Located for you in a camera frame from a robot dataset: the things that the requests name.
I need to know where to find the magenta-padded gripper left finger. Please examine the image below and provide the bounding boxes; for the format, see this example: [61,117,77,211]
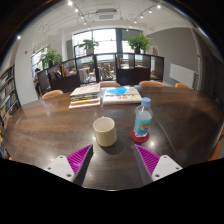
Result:
[44,143,95,187]

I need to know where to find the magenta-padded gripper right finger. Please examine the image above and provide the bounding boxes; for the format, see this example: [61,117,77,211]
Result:
[133,143,184,186]

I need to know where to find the clear blue-capped water bottle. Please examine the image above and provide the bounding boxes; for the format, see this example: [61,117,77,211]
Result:
[133,96,154,138]

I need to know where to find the flat round red coaster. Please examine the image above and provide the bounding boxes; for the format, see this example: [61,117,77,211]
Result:
[129,128,150,144]

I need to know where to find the cream ceramic mug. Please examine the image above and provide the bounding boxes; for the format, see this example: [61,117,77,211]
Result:
[92,116,118,148]

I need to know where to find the stack of books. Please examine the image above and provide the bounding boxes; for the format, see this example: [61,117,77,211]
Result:
[68,83,102,110]

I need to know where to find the large blue-covered book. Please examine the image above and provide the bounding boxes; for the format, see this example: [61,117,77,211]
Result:
[101,86,143,106]

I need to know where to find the orange chairs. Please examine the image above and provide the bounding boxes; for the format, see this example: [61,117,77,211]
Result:
[41,80,192,100]

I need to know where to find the person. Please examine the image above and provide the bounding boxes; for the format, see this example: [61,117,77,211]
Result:
[33,67,44,97]

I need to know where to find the black divider shelf unit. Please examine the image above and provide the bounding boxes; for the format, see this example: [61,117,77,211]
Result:
[35,52,165,94]

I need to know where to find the bushy green potted plant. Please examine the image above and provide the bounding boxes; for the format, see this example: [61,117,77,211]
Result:
[41,48,64,69]

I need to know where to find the small white-potted green plant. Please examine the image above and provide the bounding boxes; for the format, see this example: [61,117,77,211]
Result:
[78,38,100,56]

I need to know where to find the tall dark-potted green plant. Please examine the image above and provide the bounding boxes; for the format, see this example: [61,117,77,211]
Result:
[124,32,152,54]

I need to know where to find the white ceiling air conditioner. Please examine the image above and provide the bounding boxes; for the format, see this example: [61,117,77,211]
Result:
[94,8,119,21]

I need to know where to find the ceiling spot lights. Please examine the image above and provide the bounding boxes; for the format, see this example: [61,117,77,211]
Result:
[16,0,163,39]

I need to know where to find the white wall radiator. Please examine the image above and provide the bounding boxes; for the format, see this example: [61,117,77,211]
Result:
[169,63,196,88]

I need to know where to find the dark wall bookshelf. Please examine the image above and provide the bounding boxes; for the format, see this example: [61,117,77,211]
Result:
[0,64,21,121]

